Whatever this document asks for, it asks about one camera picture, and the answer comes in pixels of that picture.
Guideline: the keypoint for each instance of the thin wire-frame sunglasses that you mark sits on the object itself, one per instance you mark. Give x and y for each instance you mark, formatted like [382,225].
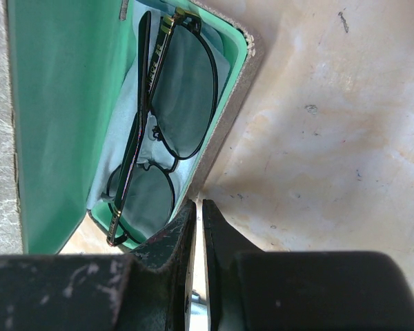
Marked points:
[178,84]

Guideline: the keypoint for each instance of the large light blue cloth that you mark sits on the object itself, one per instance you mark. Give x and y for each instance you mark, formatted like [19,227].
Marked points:
[119,130]

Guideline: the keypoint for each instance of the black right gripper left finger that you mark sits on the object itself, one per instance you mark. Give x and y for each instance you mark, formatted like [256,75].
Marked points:
[148,288]

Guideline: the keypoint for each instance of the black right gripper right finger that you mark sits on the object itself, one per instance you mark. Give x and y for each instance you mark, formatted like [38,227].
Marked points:
[250,289]

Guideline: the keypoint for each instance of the grey glasses case green lining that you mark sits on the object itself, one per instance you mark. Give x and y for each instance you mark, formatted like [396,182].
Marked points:
[62,67]

